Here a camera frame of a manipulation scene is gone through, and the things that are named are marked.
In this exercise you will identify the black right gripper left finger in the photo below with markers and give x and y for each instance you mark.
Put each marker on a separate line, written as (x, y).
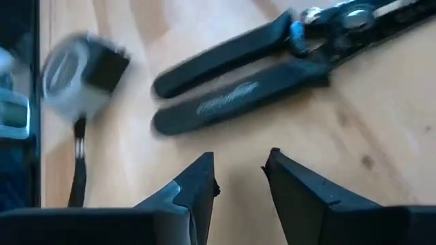
(190, 190)

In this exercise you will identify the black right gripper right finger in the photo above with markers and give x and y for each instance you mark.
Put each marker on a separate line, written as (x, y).
(306, 204)

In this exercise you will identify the black tape measure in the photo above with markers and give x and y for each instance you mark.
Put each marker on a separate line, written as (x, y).
(68, 75)

